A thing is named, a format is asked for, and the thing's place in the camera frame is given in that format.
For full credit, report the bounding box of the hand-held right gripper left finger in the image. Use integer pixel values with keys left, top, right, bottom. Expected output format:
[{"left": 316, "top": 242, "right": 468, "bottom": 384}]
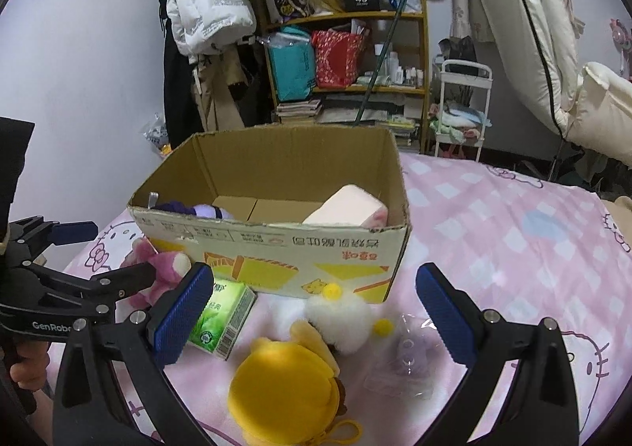
[{"left": 52, "top": 262, "right": 218, "bottom": 446}]

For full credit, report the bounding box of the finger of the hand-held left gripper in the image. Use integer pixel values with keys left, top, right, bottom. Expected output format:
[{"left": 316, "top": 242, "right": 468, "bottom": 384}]
[
  {"left": 7, "top": 216, "right": 98, "bottom": 270},
  {"left": 24, "top": 261, "right": 158, "bottom": 324}
]

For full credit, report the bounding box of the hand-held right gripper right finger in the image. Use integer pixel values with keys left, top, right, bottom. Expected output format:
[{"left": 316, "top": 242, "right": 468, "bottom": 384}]
[{"left": 415, "top": 262, "right": 581, "bottom": 446}]

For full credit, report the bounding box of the green tissue pack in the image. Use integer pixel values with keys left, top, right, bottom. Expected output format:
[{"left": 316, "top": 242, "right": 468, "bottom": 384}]
[{"left": 188, "top": 279, "right": 258, "bottom": 360}]

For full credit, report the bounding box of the pink plush toy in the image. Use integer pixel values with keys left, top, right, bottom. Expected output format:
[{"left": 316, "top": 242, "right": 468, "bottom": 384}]
[{"left": 121, "top": 237, "right": 192, "bottom": 311}]

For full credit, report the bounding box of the clear plastic bag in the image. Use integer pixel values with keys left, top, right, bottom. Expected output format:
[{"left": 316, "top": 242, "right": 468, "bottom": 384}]
[{"left": 363, "top": 313, "right": 452, "bottom": 400}]

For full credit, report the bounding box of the printed cardboard box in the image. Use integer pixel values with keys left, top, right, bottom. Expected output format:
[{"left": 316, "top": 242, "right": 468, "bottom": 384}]
[{"left": 127, "top": 124, "right": 413, "bottom": 305}]

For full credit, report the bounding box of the yellow plush pouch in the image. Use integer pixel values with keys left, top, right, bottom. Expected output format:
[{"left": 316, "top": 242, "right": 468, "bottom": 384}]
[{"left": 229, "top": 320, "right": 359, "bottom": 446}]

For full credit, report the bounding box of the person's left hand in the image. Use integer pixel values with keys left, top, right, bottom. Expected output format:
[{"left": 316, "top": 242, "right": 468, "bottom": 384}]
[{"left": 9, "top": 341, "right": 56, "bottom": 446}]

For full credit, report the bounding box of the pink cartoon cat bed sheet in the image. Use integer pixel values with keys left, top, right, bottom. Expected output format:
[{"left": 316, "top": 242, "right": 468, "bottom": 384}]
[{"left": 62, "top": 150, "right": 632, "bottom": 446}]

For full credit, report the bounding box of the purple plush toy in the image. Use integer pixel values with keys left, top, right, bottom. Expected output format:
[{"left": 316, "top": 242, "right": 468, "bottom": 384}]
[{"left": 150, "top": 199, "right": 235, "bottom": 221}]

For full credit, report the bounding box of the plastic bag of toys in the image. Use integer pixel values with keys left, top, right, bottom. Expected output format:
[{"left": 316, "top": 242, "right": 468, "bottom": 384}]
[{"left": 143, "top": 113, "right": 173, "bottom": 158}]

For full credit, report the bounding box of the pink plush cube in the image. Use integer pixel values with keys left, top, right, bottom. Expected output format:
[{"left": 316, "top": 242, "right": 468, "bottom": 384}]
[{"left": 301, "top": 184, "right": 388, "bottom": 230}]

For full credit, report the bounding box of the black coat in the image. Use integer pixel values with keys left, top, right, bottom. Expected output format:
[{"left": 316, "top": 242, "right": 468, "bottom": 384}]
[{"left": 158, "top": 0, "right": 198, "bottom": 151}]

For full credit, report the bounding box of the beige coat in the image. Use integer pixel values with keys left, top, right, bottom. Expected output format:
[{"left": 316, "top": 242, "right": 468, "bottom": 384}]
[{"left": 190, "top": 51, "right": 262, "bottom": 131}]

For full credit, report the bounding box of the brown blanket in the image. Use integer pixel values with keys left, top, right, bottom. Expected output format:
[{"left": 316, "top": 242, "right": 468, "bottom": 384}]
[{"left": 600, "top": 196, "right": 632, "bottom": 226}]

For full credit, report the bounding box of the pile of books and papers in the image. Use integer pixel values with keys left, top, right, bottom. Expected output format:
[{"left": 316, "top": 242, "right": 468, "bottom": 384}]
[{"left": 316, "top": 96, "right": 420, "bottom": 151}]

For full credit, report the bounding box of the stack of books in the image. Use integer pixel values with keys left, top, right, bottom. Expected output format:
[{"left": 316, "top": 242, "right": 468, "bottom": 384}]
[{"left": 274, "top": 98, "right": 324, "bottom": 125}]

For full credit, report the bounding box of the row of small bottles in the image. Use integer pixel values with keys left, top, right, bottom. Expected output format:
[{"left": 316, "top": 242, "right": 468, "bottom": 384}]
[{"left": 375, "top": 44, "right": 425, "bottom": 86}]

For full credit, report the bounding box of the white trolley cart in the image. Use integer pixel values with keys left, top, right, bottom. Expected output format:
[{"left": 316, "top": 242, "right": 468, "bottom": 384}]
[{"left": 429, "top": 58, "right": 495, "bottom": 163}]

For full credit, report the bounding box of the green pole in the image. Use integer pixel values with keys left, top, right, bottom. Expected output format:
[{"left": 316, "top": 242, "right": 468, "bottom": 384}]
[{"left": 354, "top": 0, "right": 420, "bottom": 126}]

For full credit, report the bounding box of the teal bag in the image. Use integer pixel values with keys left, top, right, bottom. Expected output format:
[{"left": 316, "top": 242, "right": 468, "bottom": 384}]
[{"left": 267, "top": 32, "right": 317, "bottom": 101}]

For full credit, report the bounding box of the dark bag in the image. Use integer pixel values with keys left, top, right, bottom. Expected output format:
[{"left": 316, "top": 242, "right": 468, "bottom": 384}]
[{"left": 439, "top": 37, "right": 477, "bottom": 64}]

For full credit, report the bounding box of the red patterned bag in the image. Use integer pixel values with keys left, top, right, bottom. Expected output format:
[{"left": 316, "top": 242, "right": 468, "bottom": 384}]
[{"left": 311, "top": 29, "right": 369, "bottom": 89}]

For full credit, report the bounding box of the cream padded chair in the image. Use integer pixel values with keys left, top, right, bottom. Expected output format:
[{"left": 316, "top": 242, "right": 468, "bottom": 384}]
[{"left": 464, "top": 0, "right": 632, "bottom": 156}]

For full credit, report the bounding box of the wooden shelf rack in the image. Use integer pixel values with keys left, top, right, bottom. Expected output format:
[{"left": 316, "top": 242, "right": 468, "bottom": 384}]
[{"left": 257, "top": 0, "right": 430, "bottom": 156}]

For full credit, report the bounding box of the pink fan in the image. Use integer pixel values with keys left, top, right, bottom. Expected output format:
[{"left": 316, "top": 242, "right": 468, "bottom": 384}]
[{"left": 608, "top": 18, "right": 632, "bottom": 77}]

